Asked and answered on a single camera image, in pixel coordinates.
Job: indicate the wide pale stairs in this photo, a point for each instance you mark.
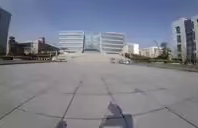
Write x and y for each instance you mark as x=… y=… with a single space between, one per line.
x=90 y=57

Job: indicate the pale paved plaza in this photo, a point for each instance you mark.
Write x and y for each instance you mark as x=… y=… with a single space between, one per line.
x=87 y=83

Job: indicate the white layered building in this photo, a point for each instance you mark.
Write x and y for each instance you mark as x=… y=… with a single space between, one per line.
x=112 y=42

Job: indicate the white vehicle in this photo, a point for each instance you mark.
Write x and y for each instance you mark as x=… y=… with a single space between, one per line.
x=124 y=61

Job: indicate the small white building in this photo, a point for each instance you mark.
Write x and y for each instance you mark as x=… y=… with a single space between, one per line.
x=133 y=49

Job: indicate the low pale building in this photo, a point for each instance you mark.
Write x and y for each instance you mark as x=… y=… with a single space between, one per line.
x=151 y=52

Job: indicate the tree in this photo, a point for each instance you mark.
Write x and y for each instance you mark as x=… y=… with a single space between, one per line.
x=165 y=50

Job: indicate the low dark building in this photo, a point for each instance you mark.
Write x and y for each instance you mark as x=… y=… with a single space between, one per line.
x=30 y=48

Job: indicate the dark raised kerb strip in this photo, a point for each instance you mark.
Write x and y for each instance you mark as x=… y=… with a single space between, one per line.
x=10 y=62

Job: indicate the pale grey windowed building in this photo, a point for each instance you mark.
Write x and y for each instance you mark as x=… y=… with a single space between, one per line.
x=197 y=36

